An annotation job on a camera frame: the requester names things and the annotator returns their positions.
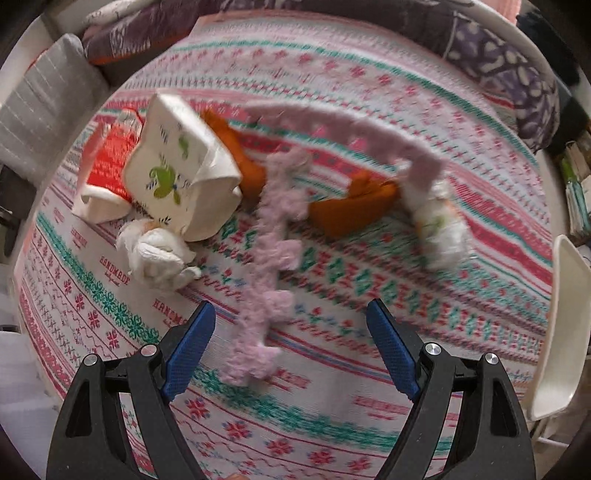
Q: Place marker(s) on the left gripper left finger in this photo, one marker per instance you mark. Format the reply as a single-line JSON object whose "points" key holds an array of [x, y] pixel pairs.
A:
{"points": [[89, 440]]}

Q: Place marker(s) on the patterned striped tablecloth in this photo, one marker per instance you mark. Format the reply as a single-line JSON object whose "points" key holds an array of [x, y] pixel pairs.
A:
{"points": [[331, 410]]}

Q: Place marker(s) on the white plastic trash bin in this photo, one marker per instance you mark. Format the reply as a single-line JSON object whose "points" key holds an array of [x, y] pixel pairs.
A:
{"points": [[563, 354]]}

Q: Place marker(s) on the grey checked cushion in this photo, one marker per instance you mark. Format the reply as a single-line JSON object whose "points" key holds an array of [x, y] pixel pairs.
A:
{"points": [[46, 108]]}

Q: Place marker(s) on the pink fuzzy yarn strip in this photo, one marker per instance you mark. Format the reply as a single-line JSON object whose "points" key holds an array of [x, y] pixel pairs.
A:
{"points": [[262, 302]]}

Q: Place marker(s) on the stack of books on floor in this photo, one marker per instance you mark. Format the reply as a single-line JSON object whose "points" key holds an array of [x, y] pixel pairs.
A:
{"points": [[575, 172]]}

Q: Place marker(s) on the crushed paper cup green leaves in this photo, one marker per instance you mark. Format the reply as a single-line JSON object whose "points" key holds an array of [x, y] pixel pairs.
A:
{"points": [[180, 172]]}

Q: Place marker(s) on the white tissue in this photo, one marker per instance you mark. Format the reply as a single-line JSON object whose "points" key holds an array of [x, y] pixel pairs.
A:
{"points": [[156, 258]]}

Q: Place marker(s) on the red white snack wrapper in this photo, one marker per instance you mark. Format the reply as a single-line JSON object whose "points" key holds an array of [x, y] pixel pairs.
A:
{"points": [[100, 194]]}

